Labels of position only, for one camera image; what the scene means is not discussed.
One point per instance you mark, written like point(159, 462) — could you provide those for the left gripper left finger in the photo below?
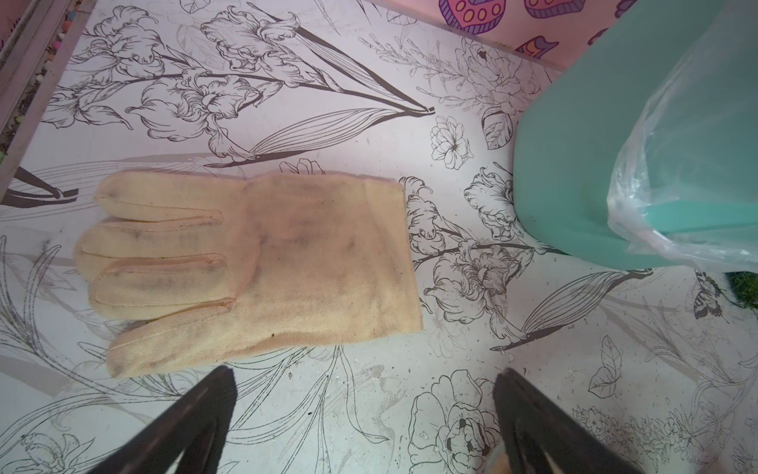
point(189, 435)

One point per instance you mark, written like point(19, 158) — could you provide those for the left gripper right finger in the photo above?
point(540, 437)

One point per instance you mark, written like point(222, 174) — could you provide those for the left beige cloth glove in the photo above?
point(216, 269)

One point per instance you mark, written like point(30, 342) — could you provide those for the green artificial grass mat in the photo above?
point(744, 287)

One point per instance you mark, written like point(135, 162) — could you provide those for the clear plastic bin liner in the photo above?
point(684, 185)

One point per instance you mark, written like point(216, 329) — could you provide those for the mint green trash bin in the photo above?
point(567, 142)

